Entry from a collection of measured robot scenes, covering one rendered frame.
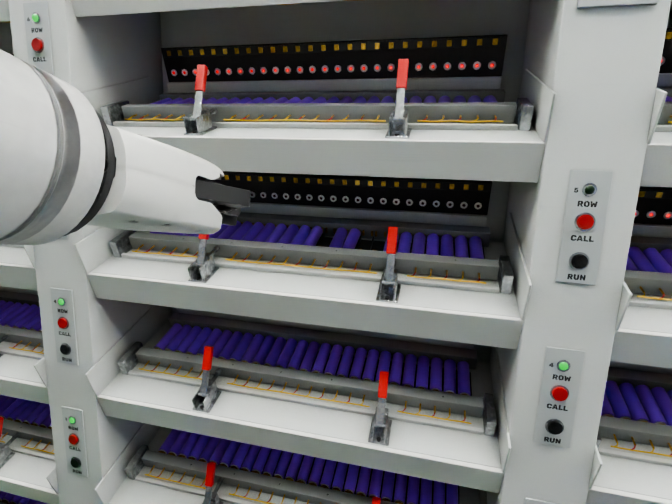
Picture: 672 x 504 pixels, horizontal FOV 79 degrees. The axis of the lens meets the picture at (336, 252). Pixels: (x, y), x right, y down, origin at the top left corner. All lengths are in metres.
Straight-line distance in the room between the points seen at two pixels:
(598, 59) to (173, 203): 0.43
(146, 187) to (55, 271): 0.53
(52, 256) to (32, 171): 0.55
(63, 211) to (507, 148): 0.42
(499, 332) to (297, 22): 0.57
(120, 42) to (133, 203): 0.57
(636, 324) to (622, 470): 0.20
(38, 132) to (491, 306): 0.47
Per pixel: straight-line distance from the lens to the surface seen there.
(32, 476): 1.00
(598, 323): 0.55
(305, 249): 0.60
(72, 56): 0.72
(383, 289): 0.54
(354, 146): 0.50
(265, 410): 0.66
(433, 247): 0.60
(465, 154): 0.50
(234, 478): 0.81
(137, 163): 0.24
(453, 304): 0.53
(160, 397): 0.73
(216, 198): 0.29
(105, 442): 0.83
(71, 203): 0.22
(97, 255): 0.72
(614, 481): 0.66
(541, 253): 0.51
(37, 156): 0.20
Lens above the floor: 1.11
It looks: 11 degrees down
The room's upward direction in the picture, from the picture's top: 2 degrees clockwise
